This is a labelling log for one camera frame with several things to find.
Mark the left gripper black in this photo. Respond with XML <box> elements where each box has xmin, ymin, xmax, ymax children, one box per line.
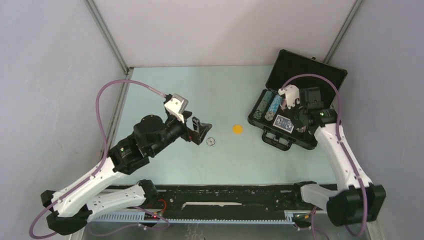
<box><xmin>149</xmin><ymin>110</ymin><xmax>212</xmax><ymax>157</ymax></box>

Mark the white grey poker chip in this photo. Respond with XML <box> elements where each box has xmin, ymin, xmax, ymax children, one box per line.
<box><xmin>206</xmin><ymin>137</ymin><xmax>216</xmax><ymax>146</ymax></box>

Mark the blue playing card deck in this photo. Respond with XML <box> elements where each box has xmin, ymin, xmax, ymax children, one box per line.
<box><xmin>272</xmin><ymin>114</ymin><xmax>294</xmax><ymax>134</ymax></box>

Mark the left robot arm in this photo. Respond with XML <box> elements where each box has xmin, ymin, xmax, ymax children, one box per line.
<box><xmin>40</xmin><ymin>113</ymin><xmax>212</xmax><ymax>236</ymax></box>

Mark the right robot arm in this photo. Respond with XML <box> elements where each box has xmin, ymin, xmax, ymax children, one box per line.
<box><xmin>284</xmin><ymin>85</ymin><xmax>387</xmax><ymax>226</ymax></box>

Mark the black poker set case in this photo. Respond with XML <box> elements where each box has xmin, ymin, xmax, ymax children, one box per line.
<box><xmin>247</xmin><ymin>49</ymin><xmax>348</xmax><ymax>152</ymax></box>

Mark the light blue chip stack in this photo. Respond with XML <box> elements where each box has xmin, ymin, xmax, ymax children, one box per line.
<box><xmin>264</xmin><ymin>94</ymin><xmax>283</xmax><ymax>121</ymax></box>

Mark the yellow round button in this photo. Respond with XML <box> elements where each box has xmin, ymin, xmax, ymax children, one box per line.
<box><xmin>232</xmin><ymin>124</ymin><xmax>244</xmax><ymax>135</ymax></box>

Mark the green blue chip stack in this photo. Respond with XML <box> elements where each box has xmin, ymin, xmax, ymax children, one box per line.
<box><xmin>253</xmin><ymin>90</ymin><xmax>274</xmax><ymax>120</ymax></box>

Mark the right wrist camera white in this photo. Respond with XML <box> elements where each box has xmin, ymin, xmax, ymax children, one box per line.
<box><xmin>278</xmin><ymin>84</ymin><xmax>300</xmax><ymax>110</ymax></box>

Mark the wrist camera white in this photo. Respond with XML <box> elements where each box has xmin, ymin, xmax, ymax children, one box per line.
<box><xmin>164</xmin><ymin>93</ymin><xmax>189</xmax><ymax>124</ymax></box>
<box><xmin>278</xmin><ymin>84</ymin><xmax>300</xmax><ymax>110</ymax></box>

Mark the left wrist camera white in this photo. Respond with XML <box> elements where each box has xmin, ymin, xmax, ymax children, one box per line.
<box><xmin>164</xmin><ymin>93</ymin><xmax>189</xmax><ymax>124</ymax></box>

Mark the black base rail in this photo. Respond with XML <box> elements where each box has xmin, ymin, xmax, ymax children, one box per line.
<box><xmin>119</xmin><ymin>184</ymin><xmax>339</xmax><ymax>223</ymax></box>

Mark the left aluminium frame post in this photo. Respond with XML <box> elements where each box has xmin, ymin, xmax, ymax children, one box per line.
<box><xmin>83</xmin><ymin>0</ymin><xmax>130</xmax><ymax>75</ymax></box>

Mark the aluminium frame post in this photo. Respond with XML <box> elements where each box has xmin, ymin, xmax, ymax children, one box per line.
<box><xmin>83</xmin><ymin>0</ymin><xmax>130</xmax><ymax>75</ymax></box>
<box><xmin>323</xmin><ymin>0</ymin><xmax>365</xmax><ymax>64</ymax></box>

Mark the right aluminium frame post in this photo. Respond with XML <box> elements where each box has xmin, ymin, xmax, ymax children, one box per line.
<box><xmin>323</xmin><ymin>0</ymin><xmax>365</xmax><ymax>64</ymax></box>

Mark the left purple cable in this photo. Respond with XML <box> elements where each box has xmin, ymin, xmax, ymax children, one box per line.
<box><xmin>28</xmin><ymin>79</ymin><xmax>168</xmax><ymax>239</ymax></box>

